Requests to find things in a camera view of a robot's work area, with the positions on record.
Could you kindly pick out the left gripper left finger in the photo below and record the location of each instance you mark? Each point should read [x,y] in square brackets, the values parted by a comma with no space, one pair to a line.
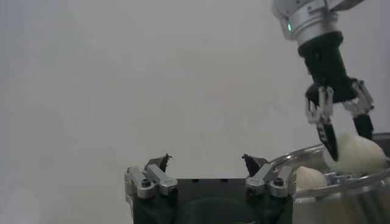
[161,180]

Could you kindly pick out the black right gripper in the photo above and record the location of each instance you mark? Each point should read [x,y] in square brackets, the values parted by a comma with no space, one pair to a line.
[327,67]

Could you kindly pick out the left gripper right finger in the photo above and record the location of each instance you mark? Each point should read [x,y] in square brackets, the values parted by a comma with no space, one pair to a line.
[263,179]

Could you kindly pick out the white steamed baozi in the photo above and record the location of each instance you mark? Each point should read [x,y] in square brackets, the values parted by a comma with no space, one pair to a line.
[309,179]
[359,155]

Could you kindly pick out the stainless steel steamer basket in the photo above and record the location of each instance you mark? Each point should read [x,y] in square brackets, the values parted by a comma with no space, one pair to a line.
[335,207]

